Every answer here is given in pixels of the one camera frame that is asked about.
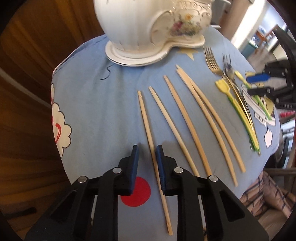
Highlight bamboo chopstick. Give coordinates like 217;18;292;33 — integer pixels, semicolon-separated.
176;66;238;187
137;90;174;236
176;65;246;173
164;75;212;176
149;86;200;176

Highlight yellow green plastic spoon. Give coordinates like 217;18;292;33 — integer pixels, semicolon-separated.
234;70;271;120

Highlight gold metal fork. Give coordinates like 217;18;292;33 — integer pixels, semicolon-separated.
203;47;255;131

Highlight silver metal fork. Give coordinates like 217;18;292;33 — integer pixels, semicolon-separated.
222;53;256;133

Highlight light blue cartoon cloth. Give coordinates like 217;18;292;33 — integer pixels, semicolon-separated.
50;27;282;241

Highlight plaid fabric seat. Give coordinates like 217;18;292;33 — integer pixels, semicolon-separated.
240;171;295;218

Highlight white floral ceramic utensil holder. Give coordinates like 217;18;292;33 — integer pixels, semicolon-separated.
93;0;213;67

